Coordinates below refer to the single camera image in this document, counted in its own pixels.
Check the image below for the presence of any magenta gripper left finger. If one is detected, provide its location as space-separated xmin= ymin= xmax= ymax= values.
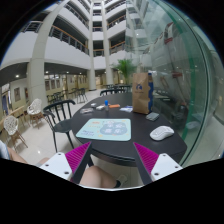
xmin=65 ymin=142 xmax=91 ymax=182

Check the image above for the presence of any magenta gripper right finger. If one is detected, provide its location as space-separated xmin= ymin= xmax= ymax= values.
xmin=133 ymin=142 xmax=159 ymax=174

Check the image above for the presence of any white computer mouse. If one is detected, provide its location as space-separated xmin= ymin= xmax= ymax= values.
xmin=150 ymin=126 xmax=174 ymax=141

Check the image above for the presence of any light blue mouse pad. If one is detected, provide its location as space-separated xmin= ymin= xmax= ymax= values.
xmin=76 ymin=118 xmax=131 ymax=141

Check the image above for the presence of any person's bare leg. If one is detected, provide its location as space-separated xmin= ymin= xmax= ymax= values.
xmin=7 ymin=147 xmax=127 ymax=188

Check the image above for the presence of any grey small case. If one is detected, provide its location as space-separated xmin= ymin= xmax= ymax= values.
xmin=146 ymin=112 xmax=159 ymax=121

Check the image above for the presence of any black slatted chair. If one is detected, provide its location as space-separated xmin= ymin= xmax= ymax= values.
xmin=43 ymin=99 xmax=75 ymax=147

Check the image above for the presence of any clear plastic packet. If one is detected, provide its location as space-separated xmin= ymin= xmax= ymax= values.
xmin=80 ymin=108 xmax=94 ymax=114

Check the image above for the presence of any black round table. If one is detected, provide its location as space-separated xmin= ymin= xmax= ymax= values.
xmin=70 ymin=92 xmax=188 ymax=185

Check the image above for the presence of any blue white booklet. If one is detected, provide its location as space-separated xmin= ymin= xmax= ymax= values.
xmin=120 ymin=106 xmax=133 ymax=113

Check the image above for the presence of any white small box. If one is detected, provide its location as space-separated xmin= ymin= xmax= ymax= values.
xmin=96 ymin=105 xmax=104 ymax=110

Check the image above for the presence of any orange flat object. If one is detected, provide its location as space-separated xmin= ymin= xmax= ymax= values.
xmin=109 ymin=104 xmax=120 ymax=108

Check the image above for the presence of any white lattice chair far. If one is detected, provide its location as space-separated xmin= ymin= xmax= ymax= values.
xmin=27 ymin=99 xmax=44 ymax=125

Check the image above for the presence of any white lattice chair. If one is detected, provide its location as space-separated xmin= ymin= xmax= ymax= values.
xmin=3 ymin=116 xmax=26 ymax=145
xmin=27 ymin=99 xmax=44 ymax=125

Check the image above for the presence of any blue capped small bottle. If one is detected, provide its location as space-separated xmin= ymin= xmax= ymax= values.
xmin=104 ymin=100 xmax=109 ymax=111

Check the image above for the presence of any white lattice chair near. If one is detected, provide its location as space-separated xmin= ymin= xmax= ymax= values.
xmin=3 ymin=116 xmax=26 ymax=145

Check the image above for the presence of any black chair behind table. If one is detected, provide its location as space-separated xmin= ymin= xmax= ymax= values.
xmin=100 ymin=85 xmax=131 ymax=96

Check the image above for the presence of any brown paper bag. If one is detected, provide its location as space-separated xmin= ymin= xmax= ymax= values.
xmin=132 ymin=71 xmax=154 ymax=114

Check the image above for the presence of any green potted palm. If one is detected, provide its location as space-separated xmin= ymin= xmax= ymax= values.
xmin=112 ymin=59 xmax=136 ymax=84

